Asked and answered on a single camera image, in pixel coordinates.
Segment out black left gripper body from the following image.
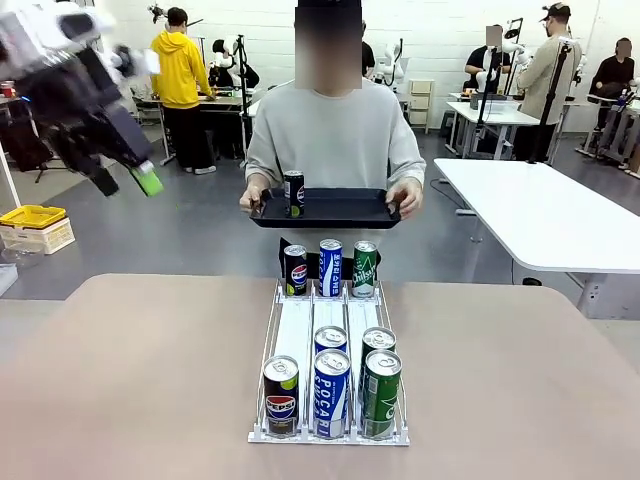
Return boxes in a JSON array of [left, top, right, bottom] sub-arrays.
[[29, 47, 154, 174]]

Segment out black Pepsi can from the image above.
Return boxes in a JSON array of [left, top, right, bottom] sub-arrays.
[[283, 243, 309, 297], [262, 354, 300, 440], [283, 169, 306, 220]]

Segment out black serving tray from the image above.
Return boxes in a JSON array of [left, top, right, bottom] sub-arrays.
[[248, 187, 404, 232]]

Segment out green Chilsung can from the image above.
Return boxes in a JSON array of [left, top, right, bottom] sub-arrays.
[[357, 326, 398, 401], [362, 349, 403, 441], [352, 240, 378, 299]]

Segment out person's right forearm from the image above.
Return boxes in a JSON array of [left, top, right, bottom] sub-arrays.
[[244, 159, 275, 190]]

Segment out person's left forearm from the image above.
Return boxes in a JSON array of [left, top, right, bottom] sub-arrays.
[[387, 157, 427, 187]]

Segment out person in yellow hoodie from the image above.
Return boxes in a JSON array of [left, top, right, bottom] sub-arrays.
[[149, 7, 219, 176]]

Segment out person in grey sweater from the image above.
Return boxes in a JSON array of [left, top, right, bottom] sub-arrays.
[[244, 0, 427, 281]]

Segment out seated person in black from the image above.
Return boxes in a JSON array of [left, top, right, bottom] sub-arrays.
[[464, 24, 514, 94]]

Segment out person in beige jacket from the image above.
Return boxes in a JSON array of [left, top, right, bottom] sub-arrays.
[[514, 2, 584, 162]]

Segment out person in black clothes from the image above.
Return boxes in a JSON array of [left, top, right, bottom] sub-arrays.
[[593, 37, 640, 109]]

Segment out person's right hand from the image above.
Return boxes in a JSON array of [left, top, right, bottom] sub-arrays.
[[238, 182, 274, 217]]

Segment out person's left hand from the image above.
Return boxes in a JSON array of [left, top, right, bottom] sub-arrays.
[[384, 178, 426, 221]]

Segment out black backpack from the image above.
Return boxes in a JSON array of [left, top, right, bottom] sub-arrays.
[[0, 119, 55, 172]]

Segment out yellow crate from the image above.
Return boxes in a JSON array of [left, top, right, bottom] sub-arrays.
[[0, 204, 69, 232]]

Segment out white crate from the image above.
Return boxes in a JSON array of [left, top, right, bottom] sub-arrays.
[[0, 215, 77, 256]]

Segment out wooden top desk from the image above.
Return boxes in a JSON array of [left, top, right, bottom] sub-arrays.
[[134, 89, 251, 166]]

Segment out black stand pole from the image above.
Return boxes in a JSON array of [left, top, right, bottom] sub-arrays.
[[476, 47, 502, 151], [234, 33, 252, 169]]

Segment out blue Pocari Sweat can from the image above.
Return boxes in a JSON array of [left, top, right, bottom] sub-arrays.
[[312, 348, 351, 440], [313, 325, 349, 356], [318, 238, 345, 297]]

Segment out white drawer cabinet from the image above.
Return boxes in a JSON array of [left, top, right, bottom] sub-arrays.
[[408, 78, 436, 135]]

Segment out white long desk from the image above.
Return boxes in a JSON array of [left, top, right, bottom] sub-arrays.
[[444, 99, 542, 162]]

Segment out white rounded table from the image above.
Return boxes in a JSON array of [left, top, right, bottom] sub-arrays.
[[432, 157, 640, 321]]

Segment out black tripod stand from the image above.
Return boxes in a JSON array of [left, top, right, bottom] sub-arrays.
[[528, 37, 574, 165]]

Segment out white wire can dispenser rack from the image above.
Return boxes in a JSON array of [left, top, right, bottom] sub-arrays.
[[247, 278, 411, 447]]

